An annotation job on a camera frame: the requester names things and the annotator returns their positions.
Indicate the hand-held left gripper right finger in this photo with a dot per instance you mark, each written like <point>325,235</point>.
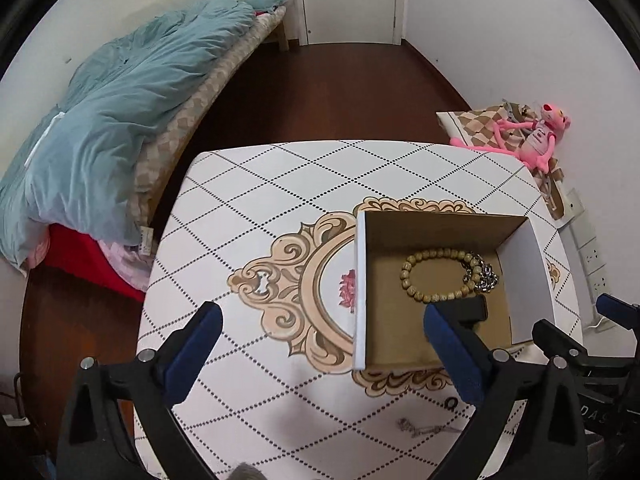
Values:
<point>450,355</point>

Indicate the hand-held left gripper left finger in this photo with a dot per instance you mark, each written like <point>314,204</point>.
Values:
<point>192,355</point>

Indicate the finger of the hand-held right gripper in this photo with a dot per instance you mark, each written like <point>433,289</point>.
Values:
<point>555,340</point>
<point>617,306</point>

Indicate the cardboard box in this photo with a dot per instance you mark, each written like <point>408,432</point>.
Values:
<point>430,330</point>

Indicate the pink patterned cloth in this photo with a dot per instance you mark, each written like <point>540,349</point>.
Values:
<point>125,265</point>

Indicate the red cloth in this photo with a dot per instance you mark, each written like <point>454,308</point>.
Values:
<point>85,260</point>

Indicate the pink plush toy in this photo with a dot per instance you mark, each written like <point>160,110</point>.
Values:
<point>535,137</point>

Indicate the white power adapter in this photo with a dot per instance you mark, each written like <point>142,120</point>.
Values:
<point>12,418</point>

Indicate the light blue duvet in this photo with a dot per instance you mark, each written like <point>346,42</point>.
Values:
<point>110,125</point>

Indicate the bed with checkered mattress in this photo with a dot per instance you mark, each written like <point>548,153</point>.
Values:
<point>200,100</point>

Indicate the white door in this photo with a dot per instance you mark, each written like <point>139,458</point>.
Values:
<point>350,0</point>

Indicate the white wall sockets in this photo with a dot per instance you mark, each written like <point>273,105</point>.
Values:
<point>590,255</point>

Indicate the wooden bed frame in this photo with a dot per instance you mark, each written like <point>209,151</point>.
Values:
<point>277,32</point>

